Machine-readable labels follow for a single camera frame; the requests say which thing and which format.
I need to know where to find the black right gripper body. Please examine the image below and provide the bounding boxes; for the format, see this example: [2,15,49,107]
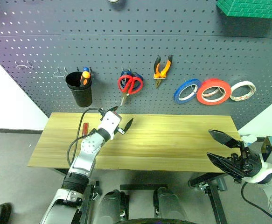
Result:
[229,141,264,184]

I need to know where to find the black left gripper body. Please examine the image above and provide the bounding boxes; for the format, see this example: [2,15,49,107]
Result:
[99,108,126,135]

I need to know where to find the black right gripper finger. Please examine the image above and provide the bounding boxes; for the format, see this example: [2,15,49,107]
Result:
[208,129,244,149]
[207,152,244,178]

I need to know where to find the red handled scissors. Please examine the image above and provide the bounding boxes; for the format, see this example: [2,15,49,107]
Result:
[118,74,143,107]

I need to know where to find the orange black pliers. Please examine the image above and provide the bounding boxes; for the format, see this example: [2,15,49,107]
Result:
[153,55,174,89]

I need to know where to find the white tape roll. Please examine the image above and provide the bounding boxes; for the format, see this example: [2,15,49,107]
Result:
[229,81,257,102]

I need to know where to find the red tape roll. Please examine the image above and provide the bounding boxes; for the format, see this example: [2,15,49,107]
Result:
[196,78,231,106]

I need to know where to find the blue tape roll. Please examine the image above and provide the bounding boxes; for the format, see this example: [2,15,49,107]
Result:
[173,78,202,105]

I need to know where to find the dark grey pegboard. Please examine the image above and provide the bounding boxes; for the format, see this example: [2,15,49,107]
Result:
[0,0,272,130]

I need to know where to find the black plastic cup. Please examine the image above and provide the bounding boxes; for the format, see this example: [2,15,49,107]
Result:
[65,71,93,108]

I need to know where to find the orange blue screwdriver in cup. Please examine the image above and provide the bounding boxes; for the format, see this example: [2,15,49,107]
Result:
[80,67,91,87]

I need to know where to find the dark grey rounded shape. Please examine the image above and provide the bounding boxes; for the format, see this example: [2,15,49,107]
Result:
[153,188,188,221]
[98,189,127,222]

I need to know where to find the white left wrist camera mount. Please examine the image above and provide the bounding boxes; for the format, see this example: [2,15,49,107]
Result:
[98,111,123,136]

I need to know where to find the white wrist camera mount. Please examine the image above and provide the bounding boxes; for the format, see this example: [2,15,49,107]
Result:
[240,134,272,184]
[98,111,123,136]

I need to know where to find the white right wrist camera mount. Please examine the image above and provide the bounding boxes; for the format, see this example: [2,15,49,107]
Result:
[240,134,272,184]

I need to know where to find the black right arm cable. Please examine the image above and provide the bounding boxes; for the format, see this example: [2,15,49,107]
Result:
[240,182,272,220]

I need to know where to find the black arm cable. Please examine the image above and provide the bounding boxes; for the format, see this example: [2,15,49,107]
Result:
[67,107,106,168]
[240,182,272,220]

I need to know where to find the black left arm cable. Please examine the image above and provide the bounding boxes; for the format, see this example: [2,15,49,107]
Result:
[67,107,106,168]

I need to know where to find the blue handled scissors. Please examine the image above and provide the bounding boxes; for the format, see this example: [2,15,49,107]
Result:
[120,69,144,83]

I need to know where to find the black table frame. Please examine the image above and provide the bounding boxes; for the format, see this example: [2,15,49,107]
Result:
[54,167,229,224]

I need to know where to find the white wire pegboard hook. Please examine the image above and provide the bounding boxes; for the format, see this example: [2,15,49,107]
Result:
[53,66,68,77]
[16,61,34,70]

